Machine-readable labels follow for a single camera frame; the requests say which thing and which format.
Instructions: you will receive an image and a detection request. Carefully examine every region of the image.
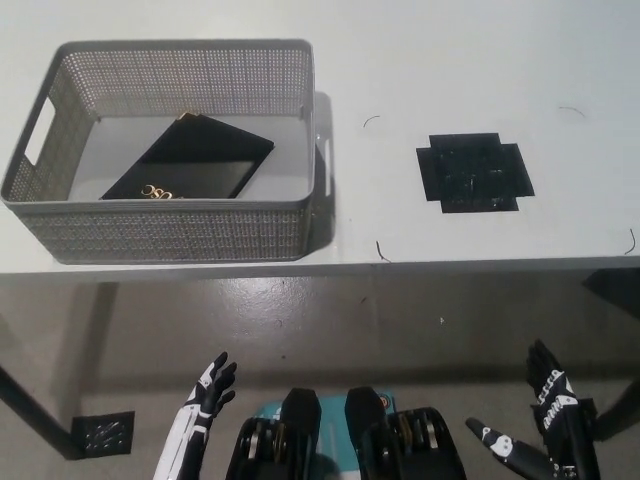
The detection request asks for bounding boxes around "black table leg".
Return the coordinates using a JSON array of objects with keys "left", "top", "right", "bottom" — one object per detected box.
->
[
  {"left": 0, "top": 366, "right": 85, "bottom": 461},
  {"left": 581, "top": 268, "right": 640, "bottom": 443}
]

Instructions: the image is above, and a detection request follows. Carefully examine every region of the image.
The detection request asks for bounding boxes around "grey perforated plastic basket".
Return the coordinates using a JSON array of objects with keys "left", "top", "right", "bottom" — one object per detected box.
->
[{"left": 0, "top": 38, "right": 336, "bottom": 266}]

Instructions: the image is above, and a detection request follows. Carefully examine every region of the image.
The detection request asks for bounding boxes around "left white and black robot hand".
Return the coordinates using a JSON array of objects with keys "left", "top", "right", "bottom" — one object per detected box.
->
[{"left": 152, "top": 351, "right": 239, "bottom": 480}]

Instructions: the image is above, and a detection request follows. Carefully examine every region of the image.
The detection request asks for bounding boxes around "black box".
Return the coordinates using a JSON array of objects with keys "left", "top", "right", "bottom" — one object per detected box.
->
[{"left": 99, "top": 111, "right": 277, "bottom": 202}]

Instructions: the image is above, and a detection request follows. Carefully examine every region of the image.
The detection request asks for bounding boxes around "black tape patch on table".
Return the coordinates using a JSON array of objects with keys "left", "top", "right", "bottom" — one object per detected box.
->
[{"left": 415, "top": 131, "right": 537, "bottom": 216}]

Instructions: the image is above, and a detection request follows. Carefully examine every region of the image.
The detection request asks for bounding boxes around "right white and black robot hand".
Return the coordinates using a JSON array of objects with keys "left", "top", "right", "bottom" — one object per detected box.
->
[{"left": 465, "top": 339, "right": 602, "bottom": 480}]

